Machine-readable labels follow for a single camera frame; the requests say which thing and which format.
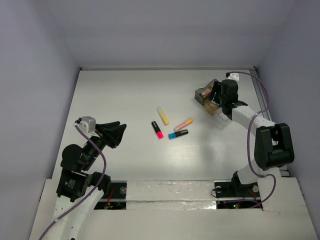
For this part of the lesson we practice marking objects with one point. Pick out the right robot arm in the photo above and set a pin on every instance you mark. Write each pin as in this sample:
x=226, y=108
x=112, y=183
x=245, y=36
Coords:
x=248, y=176

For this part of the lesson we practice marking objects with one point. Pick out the black pink highlighter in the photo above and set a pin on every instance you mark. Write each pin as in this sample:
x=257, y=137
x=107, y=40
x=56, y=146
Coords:
x=157, y=130

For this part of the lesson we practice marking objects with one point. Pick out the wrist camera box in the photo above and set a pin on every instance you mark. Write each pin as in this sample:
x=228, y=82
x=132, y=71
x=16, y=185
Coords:
x=232, y=76
x=87, y=125

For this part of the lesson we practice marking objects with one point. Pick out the amber plastic bin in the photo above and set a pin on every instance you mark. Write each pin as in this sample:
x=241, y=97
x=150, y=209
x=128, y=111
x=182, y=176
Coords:
x=211, y=107

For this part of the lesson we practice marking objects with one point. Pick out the pink capped eraser bottle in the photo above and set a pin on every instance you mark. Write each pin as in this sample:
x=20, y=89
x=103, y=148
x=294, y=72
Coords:
x=205, y=92

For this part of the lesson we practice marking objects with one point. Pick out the smoky grey plastic bin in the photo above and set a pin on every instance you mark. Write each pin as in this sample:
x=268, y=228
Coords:
x=197, y=96

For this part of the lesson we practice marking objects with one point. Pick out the black blue highlighter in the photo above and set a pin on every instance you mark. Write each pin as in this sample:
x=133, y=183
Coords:
x=177, y=134

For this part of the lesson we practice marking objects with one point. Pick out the clear plastic bin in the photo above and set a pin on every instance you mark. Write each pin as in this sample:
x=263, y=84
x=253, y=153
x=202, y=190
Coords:
x=221, y=119

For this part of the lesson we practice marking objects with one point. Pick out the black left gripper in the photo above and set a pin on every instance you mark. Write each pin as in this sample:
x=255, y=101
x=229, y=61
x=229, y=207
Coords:
x=107, y=136

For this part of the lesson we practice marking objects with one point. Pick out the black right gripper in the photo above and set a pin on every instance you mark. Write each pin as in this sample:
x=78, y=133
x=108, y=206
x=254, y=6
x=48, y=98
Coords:
x=217, y=88

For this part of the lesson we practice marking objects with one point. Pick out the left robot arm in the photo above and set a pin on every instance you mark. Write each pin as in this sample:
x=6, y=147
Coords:
x=83, y=180

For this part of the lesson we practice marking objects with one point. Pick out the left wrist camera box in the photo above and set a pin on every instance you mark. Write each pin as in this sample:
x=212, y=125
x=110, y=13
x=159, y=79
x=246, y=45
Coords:
x=87, y=125

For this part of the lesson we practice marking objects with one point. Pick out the white foam front board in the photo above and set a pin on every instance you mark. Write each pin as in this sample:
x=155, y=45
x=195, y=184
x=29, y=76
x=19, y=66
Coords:
x=185, y=210

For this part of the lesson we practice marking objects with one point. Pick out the yellow highlighter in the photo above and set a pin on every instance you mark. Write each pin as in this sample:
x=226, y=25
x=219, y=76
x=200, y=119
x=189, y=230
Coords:
x=163, y=116

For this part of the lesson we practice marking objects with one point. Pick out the orange highlighter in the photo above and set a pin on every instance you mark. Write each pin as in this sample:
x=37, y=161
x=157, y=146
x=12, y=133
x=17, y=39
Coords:
x=183, y=125

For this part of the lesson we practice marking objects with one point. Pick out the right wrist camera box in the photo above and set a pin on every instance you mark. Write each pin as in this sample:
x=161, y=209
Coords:
x=232, y=76

